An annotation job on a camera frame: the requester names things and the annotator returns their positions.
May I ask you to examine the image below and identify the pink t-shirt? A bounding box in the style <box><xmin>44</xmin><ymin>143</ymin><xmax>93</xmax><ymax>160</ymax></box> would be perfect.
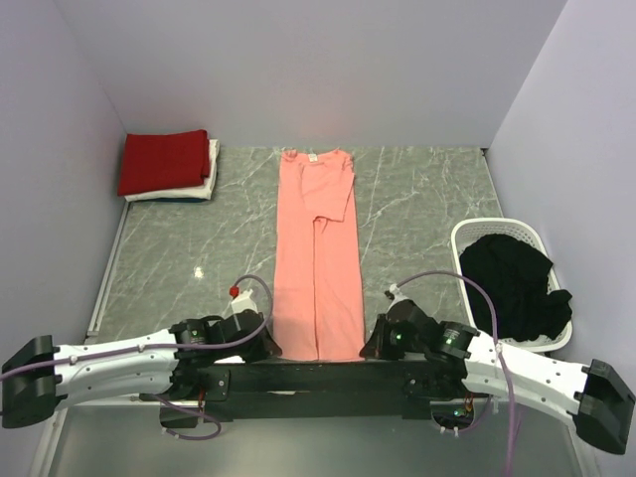
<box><xmin>273</xmin><ymin>150</ymin><xmax>365</xmax><ymax>362</ymax></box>

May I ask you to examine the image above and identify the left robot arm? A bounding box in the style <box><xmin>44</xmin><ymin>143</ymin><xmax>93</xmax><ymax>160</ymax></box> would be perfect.
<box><xmin>1</xmin><ymin>309</ymin><xmax>282</xmax><ymax>429</ymax></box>

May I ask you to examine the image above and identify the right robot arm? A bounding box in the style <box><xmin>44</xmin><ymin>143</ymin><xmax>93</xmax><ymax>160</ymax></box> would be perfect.
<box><xmin>360</xmin><ymin>299</ymin><xmax>635</xmax><ymax>455</ymax></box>

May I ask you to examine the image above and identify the black base beam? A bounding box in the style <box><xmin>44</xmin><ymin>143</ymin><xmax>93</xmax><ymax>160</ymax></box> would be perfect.
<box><xmin>159</xmin><ymin>361</ymin><xmax>471</xmax><ymax>422</ymax></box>

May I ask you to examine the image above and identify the white plastic laundry basket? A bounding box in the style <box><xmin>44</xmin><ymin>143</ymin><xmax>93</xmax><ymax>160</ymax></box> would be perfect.
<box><xmin>451</xmin><ymin>218</ymin><xmax>573</xmax><ymax>353</ymax></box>

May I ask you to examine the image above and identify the black t-shirt in basket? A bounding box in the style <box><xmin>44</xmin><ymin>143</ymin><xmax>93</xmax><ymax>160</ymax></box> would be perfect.
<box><xmin>460</xmin><ymin>235</ymin><xmax>572</xmax><ymax>342</ymax></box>

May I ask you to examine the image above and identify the folded white t-shirt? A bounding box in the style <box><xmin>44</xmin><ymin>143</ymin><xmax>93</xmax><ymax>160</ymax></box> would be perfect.
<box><xmin>124</xmin><ymin>139</ymin><xmax>220</xmax><ymax>203</ymax></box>

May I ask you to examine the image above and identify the folded blue t-shirt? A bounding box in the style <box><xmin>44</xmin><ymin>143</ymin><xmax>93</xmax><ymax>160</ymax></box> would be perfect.
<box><xmin>155</xmin><ymin>198</ymin><xmax>207</xmax><ymax>204</ymax></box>

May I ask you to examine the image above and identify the folded red t-shirt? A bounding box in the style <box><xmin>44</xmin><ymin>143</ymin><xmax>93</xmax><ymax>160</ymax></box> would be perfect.
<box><xmin>117</xmin><ymin>129</ymin><xmax>211</xmax><ymax>196</ymax></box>

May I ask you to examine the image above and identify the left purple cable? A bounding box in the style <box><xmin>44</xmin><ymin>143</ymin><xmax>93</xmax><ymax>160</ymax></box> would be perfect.
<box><xmin>0</xmin><ymin>273</ymin><xmax>275</xmax><ymax>443</ymax></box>

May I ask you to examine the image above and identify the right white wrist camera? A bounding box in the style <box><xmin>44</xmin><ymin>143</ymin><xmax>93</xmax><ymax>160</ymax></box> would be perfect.
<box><xmin>385</xmin><ymin>283</ymin><xmax>408</xmax><ymax>306</ymax></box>

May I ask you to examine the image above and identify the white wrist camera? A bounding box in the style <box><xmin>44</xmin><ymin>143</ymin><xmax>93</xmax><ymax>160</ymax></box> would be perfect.
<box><xmin>230</xmin><ymin>285</ymin><xmax>258</xmax><ymax>315</ymax></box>
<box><xmin>385</xmin><ymin>283</ymin><xmax>408</xmax><ymax>306</ymax></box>

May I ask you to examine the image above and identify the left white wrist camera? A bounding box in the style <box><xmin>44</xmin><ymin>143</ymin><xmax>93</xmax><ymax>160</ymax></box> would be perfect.
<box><xmin>230</xmin><ymin>285</ymin><xmax>258</xmax><ymax>315</ymax></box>

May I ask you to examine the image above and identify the aluminium frame rail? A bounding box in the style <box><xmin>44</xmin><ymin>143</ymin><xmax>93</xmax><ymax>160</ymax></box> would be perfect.
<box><xmin>27</xmin><ymin>397</ymin><xmax>165</xmax><ymax>477</ymax></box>

